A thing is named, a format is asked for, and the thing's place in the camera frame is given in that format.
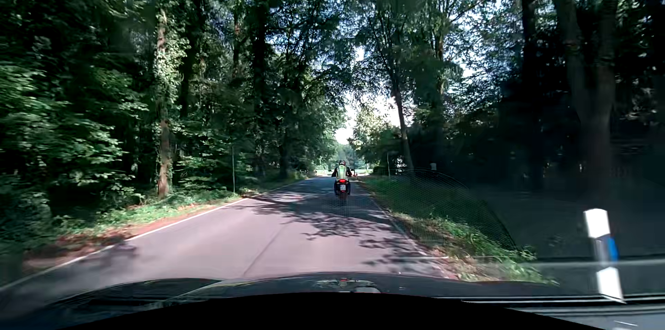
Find person on motorcycle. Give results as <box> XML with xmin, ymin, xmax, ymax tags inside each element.
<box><xmin>332</xmin><ymin>160</ymin><xmax>353</xmax><ymax>198</ymax></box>

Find grey asphalt road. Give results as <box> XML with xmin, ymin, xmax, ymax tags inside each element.
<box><xmin>0</xmin><ymin>175</ymin><xmax>458</xmax><ymax>315</ymax></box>

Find car's own bonnet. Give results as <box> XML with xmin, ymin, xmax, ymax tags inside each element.
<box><xmin>0</xmin><ymin>272</ymin><xmax>665</xmax><ymax>327</ymax></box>

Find row of tall trees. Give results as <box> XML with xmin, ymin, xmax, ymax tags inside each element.
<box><xmin>348</xmin><ymin>0</ymin><xmax>665</xmax><ymax>201</ymax></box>

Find grass verge with leaf litter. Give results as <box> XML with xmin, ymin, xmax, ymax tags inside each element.
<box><xmin>0</xmin><ymin>170</ymin><xmax>312</xmax><ymax>279</ymax></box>

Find wood of tall trees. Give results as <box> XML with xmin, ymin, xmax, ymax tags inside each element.
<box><xmin>0</xmin><ymin>0</ymin><xmax>346</xmax><ymax>248</ymax></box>

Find dark asphalt side path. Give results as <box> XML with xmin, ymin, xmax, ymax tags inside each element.
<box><xmin>468</xmin><ymin>185</ymin><xmax>665</xmax><ymax>294</ymax></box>

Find white marker post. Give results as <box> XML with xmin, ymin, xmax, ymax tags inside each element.
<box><xmin>583</xmin><ymin>208</ymin><xmax>625</xmax><ymax>302</ymax></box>

